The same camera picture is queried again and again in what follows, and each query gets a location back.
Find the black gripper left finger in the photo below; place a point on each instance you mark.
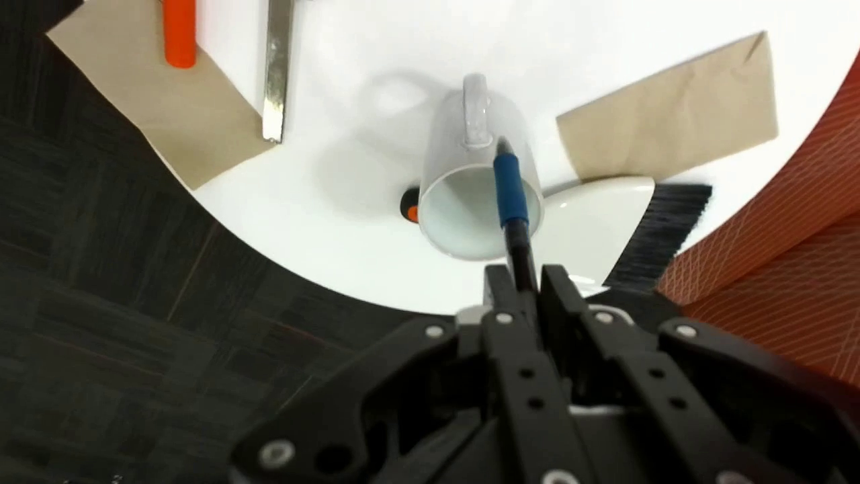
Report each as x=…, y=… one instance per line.
x=513, y=359

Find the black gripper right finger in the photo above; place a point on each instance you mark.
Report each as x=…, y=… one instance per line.
x=647, y=377

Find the blue pen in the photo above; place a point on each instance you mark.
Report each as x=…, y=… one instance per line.
x=513, y=188

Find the white ceramic mug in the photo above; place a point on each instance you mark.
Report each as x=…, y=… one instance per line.
x=459, y=143

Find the orange patterned corner sofa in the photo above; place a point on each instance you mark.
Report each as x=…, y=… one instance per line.
x=790, y=269

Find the round white side table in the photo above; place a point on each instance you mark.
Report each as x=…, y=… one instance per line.
x=358, y=225

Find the large brown cardboard piece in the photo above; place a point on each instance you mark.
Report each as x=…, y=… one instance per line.
x=151, y=109

